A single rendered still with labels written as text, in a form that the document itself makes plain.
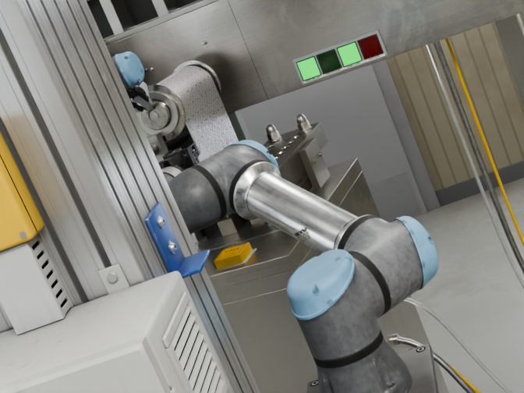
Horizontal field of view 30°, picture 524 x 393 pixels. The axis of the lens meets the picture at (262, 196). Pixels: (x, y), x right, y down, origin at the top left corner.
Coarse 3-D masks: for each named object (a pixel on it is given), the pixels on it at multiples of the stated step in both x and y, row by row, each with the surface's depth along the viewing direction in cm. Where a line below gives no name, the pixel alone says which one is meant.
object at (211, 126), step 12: (204, 108) 254; (216, 108) 260; (192, 120) 246; (204, 120) 252; (216, 120) 258; (228, 120) 265; (192, 132) 245; (204, 132) 251; (216, 132) 257; (228, 132) 263; (204, 144) 249; (216, 144) 255; (228, 144) 261
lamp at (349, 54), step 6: (342, 48) 257; (348, 48) 256; (354, 48) 256; (342, 54) 257; (348, 54) 257; (354, 54) 256; (342, 60) 258; (348, 60) 258; (354, 60) 257; (360, 60) 257
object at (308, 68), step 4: (304, 60) 261; (308, 60) 261; (312, 60) 261; (300, 64) 262; (304, 64) 262; (308, 64) 261; (312, 64) 261; (316, 64) 261; (300, 68) 262; (304, 68) 262; (308, 68) 262; (312, 68) 261; (316, 68) 261; (304, 72) 263; (308, 72) 262; (312, 72) 262; (316, 72) 262; (304, 76) 263; (308, 76) 263; (312, 76) 262
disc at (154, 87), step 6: (156, 84) 242; (150, 90) 243; (156, 90) 242; (162, 90) 242; (168, 90) 241; (174, 96) 241; (180, 102) 241; (180, 108) 242; (180, 114) 243; (180, 120) 243; (180, 126) 244; (144, 132) 248; (174, 132) 245; (180, 132) 245; (168, 138) 246
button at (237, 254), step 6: (234, 246) 228; (240, 246) 225; (246, 246) 225; (222, 252) 227; (228, 252) 225; (234, 252) 223; (240, 252) 222; (246, 252) 224; (216, 258) 224; (222, 258) 223; (228, 258) 222; (234, 258) 221; (240, 258) 221; (216, 264) 223; (222, 264) 223; (228, 264) 222
